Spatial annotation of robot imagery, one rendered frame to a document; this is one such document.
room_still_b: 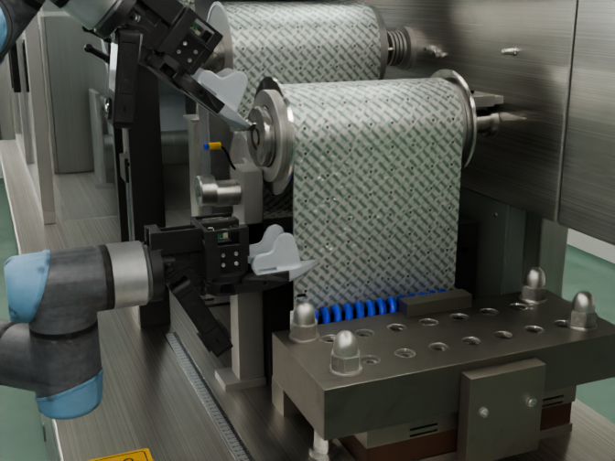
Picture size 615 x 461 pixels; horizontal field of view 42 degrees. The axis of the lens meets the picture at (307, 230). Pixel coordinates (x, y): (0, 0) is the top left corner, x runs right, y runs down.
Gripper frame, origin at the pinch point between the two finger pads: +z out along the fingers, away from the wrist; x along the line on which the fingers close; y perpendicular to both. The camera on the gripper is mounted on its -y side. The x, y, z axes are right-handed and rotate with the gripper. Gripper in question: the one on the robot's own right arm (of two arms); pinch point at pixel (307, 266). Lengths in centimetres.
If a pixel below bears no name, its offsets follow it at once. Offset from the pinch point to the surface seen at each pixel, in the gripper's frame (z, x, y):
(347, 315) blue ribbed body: 4.1, -3.5, -5.8
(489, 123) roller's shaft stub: 29.0, 4.5, 15.7
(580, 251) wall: 263, 245, -106
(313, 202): 0.8, -0.2, 8.4
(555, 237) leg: 49, 13, -6
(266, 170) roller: -3.1, 5.7, 11.5
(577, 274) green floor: 245, 226, -110
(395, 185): 12.2, -0.3, 9.5
